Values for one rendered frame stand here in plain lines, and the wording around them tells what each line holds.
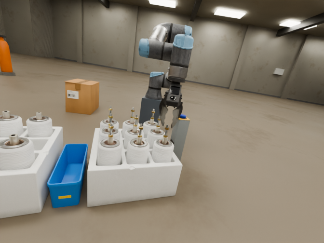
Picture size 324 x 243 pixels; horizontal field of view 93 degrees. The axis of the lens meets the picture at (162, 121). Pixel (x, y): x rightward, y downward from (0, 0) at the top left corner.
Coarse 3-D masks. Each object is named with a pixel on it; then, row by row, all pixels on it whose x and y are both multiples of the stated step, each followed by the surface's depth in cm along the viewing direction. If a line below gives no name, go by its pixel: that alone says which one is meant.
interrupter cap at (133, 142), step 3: (135, 138) 70; (132, 141) 67; (135, 141) 68; (144, 141) 69; (132, 144) 64; (135, 144) 65; (138, 144) 66; (141, 144) 66; (144, 144) 66; (147, 144) 67; (138, 147) 64; (141, 147) 64
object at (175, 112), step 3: (174, 111) 65; (177, 111) 65; (174, 114) 65; (177, 114) 65; (174, 117) 66; (177, 117) 66; (174, 120) 66; (177, 120) 66; (174, 123) 67; (171, 126) 68
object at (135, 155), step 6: (132, 150) 64; (138, 150) 63; (144, 150) 64; (126, 156) 68; (132, 156) 64; (138, 156) 64; (144, 156) 66; (132, 162) 65; (138, 162) 65; (144, 162) 67
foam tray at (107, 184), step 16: (96, 128) 90; (96, 144) 74; (96, 160) 64; (176, 160) 72; (96, 176) 58; (112, 176) 60; (128, 176) 63; (144, 176) 65; (160, 176) 68; (176, 176) 71; (96, 192) 61; (112, 192) 63; (128, 192) 66; (144, 192) 68; (160, 192) 72
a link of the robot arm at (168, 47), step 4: (164, 44) 66; (168, 44) 66; (172, 44) 66; (164, 48) 66; (168, 48) 66; (172, 48) 66; (164, 52) 66; (168, 52) 66; (164, 56) 67; (168, 56) 67; (164, 60) 70; (168, 60) 69
